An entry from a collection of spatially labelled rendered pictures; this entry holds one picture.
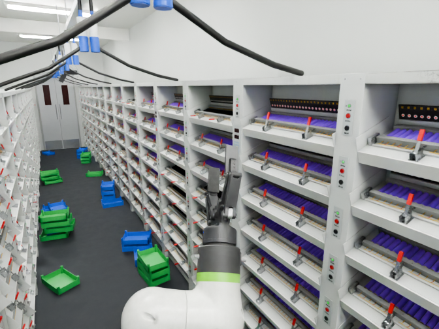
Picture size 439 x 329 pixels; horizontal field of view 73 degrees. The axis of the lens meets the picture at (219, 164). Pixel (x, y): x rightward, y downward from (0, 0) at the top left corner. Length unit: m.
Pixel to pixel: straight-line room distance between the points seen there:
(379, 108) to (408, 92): 0.12
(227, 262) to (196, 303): 0.10
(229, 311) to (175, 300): 0.10
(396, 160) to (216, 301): 0.70
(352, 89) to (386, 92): 0.13
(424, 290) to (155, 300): 0.84
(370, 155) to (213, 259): 0.68
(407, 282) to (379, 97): 0.62
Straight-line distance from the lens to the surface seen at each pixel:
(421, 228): 1.09
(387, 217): 1.12
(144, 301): 0.60
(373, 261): 1.24
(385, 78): 1.07
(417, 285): 1.18
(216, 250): 0.63
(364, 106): 1.12
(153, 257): 3.09
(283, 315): 1.82
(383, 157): 1.08
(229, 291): 0.63
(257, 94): 1.67
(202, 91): 2.28
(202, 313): 0.61
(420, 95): 1.24
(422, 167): 1.03
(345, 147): 1.16
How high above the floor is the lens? 1.76
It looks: 15 degrees down
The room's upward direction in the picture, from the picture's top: straight up
